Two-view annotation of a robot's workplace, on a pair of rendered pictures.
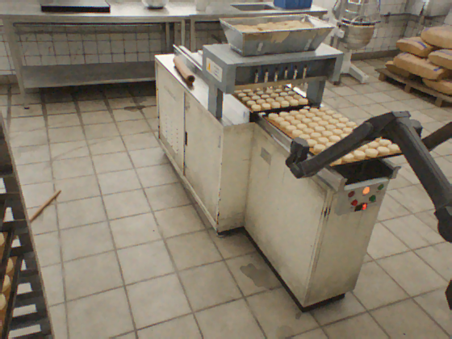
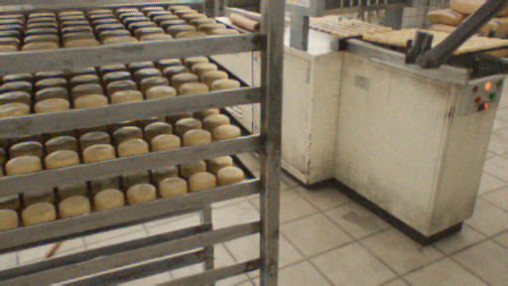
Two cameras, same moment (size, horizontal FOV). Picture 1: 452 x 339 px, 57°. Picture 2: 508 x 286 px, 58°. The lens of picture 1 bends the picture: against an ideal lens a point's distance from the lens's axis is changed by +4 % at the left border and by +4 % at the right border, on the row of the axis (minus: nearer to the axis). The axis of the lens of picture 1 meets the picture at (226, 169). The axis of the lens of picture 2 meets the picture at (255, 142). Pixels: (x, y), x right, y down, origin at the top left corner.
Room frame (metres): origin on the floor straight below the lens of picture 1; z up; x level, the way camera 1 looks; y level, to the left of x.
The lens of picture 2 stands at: (-0.29, 0.47, 1.39)
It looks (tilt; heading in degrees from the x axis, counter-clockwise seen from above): 24 degrees down; 356
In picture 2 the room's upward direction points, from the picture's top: straight up
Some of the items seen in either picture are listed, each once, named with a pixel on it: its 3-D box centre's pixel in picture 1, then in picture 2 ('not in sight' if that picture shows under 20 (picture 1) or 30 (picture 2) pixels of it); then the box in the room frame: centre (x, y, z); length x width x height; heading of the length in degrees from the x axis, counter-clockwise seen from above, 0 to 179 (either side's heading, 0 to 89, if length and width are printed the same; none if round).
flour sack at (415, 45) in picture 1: (428, 45); (458, 16); (5.44, -2.44, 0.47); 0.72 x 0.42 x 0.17; 115
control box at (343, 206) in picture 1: (361, 196); (481, 94); (1.52, -0.61, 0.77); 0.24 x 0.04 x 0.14; 117
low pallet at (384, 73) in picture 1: (432, 84); not in sight; (5.19, -2.53, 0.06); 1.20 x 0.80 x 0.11; 27
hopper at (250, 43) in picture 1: (275, 36); not in sight; (2.29, -0.22, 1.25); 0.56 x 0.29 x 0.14; 117
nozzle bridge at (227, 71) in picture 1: (269, 79); (349, 10); (2.29, -0.22, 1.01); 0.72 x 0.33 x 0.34; 117
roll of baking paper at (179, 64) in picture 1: (183, 69); (244, 22); (2.77, 0.35, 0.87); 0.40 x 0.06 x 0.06; 21
